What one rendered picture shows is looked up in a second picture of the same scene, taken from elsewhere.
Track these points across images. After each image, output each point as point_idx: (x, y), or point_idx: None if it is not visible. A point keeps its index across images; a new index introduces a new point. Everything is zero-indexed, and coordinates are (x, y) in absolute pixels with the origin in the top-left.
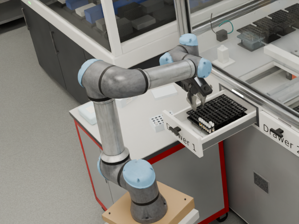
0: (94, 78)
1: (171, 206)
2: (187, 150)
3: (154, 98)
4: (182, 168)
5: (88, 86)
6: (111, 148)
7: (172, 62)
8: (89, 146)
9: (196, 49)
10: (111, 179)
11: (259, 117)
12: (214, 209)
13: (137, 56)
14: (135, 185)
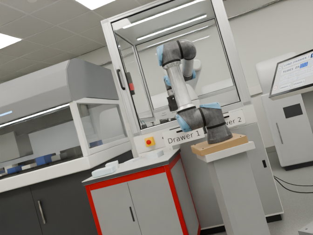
0: (173, 44)
1: None
2: (178, 165)
3: (130, 162)
4: (180, 178)
5: (169, 52)
6: (188, 97)
7: None
8: (109, 200)
9: None
10: (195, 120)
11: None
12: (197, 223)
13: (96, 158)
14: (217, 106)
